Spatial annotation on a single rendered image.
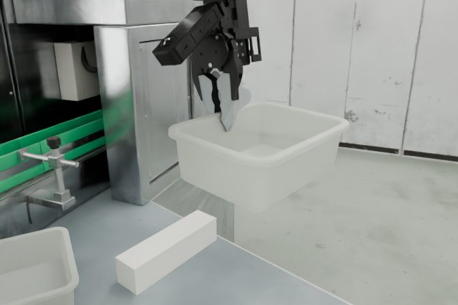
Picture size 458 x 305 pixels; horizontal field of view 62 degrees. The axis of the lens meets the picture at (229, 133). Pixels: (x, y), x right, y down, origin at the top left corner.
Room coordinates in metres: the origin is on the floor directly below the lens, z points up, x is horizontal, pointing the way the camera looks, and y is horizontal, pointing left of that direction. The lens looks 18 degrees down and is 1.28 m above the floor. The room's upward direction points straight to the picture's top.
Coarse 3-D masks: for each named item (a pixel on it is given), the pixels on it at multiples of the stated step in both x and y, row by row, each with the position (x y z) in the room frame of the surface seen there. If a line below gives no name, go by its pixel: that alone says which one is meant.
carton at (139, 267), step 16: (176, 224) 0.76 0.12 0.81; (192, 224) 0.76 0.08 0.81; (208, 224) 0.77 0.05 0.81; (144, 240) 0.70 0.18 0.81; (160, 240) 0.70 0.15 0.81; (176, 240) 0.70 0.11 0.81; (192, 240) 0.73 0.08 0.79; (208, 240) 0.77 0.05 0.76; (128, 256) 0.64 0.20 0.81; (144, 256) 0.64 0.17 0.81; (160, 256) 0.65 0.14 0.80; (176, 256) 0.69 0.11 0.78; (192, 256) 0.73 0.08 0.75; (128, 272) 0.62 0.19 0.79; (144, 272) 0.62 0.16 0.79; (160, 272) 0.65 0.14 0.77; (128, 288) 0.62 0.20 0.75; (144, 288) 0.62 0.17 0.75
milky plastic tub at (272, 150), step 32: (192, 128) 0.51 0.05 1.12; (224, 128) 0.56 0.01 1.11; (256, 128) 0.61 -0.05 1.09; (288, 128) 0.59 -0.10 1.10; (320, 128) 0.55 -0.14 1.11; (192, 160) 0.45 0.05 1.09; (224, 160) 0.41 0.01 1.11; (256, 160) 0.38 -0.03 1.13; (288, 160) 0.42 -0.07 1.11; (320, 160) 0.48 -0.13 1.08; (224, 192) 0.42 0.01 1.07; (256, 192) 0.39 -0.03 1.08; (288, 192) 0.43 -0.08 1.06
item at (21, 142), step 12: (72, 120) 1.09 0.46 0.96; (84, 120) 1.13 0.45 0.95; (96, 120) 1.18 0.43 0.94; (36, 132) 0.97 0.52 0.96; (48, 132) 1.00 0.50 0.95; (60, 132) 1.04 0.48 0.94; (0, 144) 0.87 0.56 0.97; (12, 144) 0.90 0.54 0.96; (24, 144) 0.93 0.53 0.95; (0, 156) 0.86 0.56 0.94
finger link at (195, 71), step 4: (192, 60) 0.59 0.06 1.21; (192, 64) 0.59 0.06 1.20; (192, 68) 0.59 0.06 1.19; (196, 68) 0.58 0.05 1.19; (200, 68) 0.58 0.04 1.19; (192, 72) 0.59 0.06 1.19; (196, 72) 0.58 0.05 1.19; (200, 72) 0.58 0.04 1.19; (192, 76) 0.59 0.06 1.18; (196, 76) 0.58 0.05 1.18; (196, 80) 0.58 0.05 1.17; (196, 84) 0.58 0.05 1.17; (196, 88) 0.58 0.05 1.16; (200, 92) 0.58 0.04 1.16; (200, 96) 0.58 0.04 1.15
